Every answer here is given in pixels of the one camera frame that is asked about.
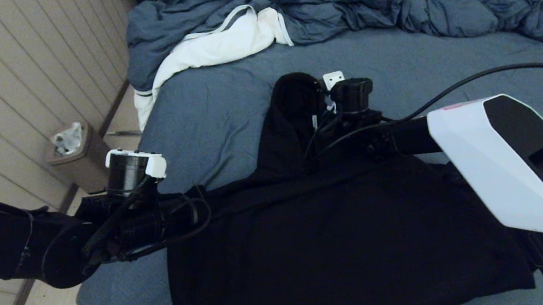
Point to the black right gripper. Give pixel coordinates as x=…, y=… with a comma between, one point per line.
x=325, y=125

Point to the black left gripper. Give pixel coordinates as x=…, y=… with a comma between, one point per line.
x=193, y=209

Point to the black zip hoodie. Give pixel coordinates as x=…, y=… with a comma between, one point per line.
x=345, y=247

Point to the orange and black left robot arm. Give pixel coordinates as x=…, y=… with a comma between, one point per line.
x=29, y=244

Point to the blue bed sheet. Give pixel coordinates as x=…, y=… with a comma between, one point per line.
x=222, y=127

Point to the grey metal rod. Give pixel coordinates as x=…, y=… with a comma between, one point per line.
x=124, y=134

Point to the beige trash bin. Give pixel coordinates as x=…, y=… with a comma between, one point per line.
x=87, y=167

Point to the white garment with grey stripe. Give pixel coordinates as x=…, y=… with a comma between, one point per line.
x=217, y=45

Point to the clear plastic bin bag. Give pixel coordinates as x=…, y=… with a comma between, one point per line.
x=67, y=140

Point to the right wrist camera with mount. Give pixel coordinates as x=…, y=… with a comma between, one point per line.
x=334, y=80

